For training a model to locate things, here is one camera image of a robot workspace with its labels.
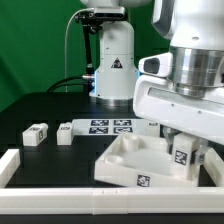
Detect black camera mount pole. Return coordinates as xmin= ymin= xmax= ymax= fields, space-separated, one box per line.
xmin=75 ymin=10 xmax=100 ymax=92

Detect white cable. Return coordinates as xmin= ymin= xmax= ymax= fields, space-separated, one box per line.
xmin=64 ymin=8 xmax=88 ymax=94

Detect white square tabletop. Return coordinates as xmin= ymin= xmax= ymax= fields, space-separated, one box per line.
xmin=94 ymin=133 xmax=200 ymax=188

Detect grey camera on mount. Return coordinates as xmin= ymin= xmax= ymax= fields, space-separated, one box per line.
xmin=93 ymin=6 xmax=125 ymax=21

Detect black cables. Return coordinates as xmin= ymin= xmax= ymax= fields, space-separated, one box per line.
xmin=45 ymin=75 xmax=91 ymax=94

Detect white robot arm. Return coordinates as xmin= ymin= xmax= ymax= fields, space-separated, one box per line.
xmin=133 ymin=0 xmax=224 ymax=145

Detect white marker base plate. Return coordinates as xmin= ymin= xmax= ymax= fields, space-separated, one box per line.
xmin=72 ymin=118 xmax=148 ymax=136

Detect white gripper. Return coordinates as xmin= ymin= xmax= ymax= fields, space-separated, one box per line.
xmin=133 ymin=53 xmax=224 ymax=165

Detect white U-shaped fence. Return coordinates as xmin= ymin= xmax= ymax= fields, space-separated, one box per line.
xmin=0 ymin=149 xmax=224 ymax=215

